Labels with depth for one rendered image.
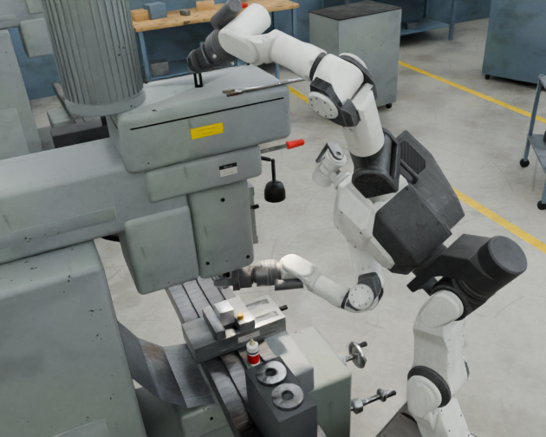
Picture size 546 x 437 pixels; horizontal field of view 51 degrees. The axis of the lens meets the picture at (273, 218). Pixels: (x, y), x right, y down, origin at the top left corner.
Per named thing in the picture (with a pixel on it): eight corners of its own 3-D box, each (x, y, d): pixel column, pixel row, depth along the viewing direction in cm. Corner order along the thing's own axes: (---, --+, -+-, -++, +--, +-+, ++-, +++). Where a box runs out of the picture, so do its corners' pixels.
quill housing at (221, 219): (235, 236, 197) (225, 151, 180) (258, 267, 181) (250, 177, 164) (181, 251, 191) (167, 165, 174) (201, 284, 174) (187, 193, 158)
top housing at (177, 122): (257, 110, 182) (254, 60, 173) (294, 139, 161) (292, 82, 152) (109, 142, 166) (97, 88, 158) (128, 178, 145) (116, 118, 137)
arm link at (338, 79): (263, 55, 122) (338, 93, 115) (289, 22, 124) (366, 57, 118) (269, 84, 131) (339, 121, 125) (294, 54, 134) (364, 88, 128)
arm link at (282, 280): (265, 254, 189) (299, 251, 189) (267, 271, 198) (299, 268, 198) (268, 283, 182) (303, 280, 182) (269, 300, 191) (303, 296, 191)
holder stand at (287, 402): (282, 397, 183) (279, 351, 173) (318, 448, 166) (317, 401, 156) (249, 412, 179) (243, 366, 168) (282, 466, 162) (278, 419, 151)
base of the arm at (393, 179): (402, 153, 154) (360, 154, 157) (399, 122, 143) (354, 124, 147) (399, 200, 147) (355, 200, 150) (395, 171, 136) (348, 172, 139)
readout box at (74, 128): (123, 171, 199) (111, 114, 188) (129, 181, 191) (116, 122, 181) (64, 185, 192) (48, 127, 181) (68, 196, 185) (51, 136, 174)
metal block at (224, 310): (229, 312, 207) (227, 299, 204) (235, 322, 202) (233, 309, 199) (215, 316, 205) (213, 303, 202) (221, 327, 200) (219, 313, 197)
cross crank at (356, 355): (358, 352, 247) (359, 332, 241) (373, 370, 238) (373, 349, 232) (326, 365, 242) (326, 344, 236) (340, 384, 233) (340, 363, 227)
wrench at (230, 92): (305, 76, 157) (305, 74, 157) (311, 81, 154) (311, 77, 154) (222, 93, 149) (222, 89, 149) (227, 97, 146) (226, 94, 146)
